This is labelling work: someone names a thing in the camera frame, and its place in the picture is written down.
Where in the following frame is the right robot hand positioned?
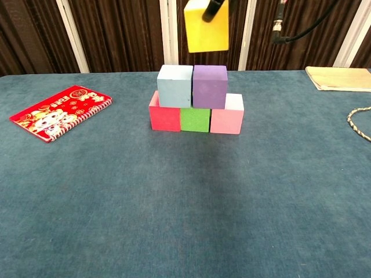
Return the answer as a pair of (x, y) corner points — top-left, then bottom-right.
(202, 0), (227, 23)

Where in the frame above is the yellow block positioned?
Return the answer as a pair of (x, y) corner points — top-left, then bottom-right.
(183, 0), (230, 53)

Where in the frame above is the purple block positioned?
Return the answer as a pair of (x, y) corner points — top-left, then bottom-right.
(192, 64), (228, 109)

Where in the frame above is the light blue block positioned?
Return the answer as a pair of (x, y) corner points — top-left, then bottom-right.
(157, 64), (194, 108)

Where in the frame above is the pink foam cube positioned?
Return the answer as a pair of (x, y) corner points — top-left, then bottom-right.
(209, 93), (245, 135)

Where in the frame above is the pink block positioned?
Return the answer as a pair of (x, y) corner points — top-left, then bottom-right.
(148, 90), (182, 132)

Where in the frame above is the dark brown pleated curtain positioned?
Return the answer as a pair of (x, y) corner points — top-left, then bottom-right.
(0, 0), (371, 78)

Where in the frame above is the green foam cube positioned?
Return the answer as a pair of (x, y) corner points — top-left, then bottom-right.
(180, 107), (212, 133)

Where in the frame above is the brown kraft paper notepad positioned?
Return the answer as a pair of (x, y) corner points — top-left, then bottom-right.
(305, 65), (371, 93)

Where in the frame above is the red spiral cartoon notebook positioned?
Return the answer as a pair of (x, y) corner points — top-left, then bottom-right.
(9, 85), (113, 144)

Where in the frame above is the teal felt table cover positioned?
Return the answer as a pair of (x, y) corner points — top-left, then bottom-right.
(0, 68), (371, 278)

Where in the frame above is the white partition frame post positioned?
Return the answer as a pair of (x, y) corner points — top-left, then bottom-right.
(228, 0), (257, 71)
(332, 0), (371, 68)
(56, 0), (90, 74)
(159, 0), (180, 67)

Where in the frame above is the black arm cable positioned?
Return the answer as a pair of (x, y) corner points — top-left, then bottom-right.
(272, 0), (340, 45)

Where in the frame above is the braided beige rope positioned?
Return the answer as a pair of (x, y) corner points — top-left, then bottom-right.
(346, 106), (371, 142)

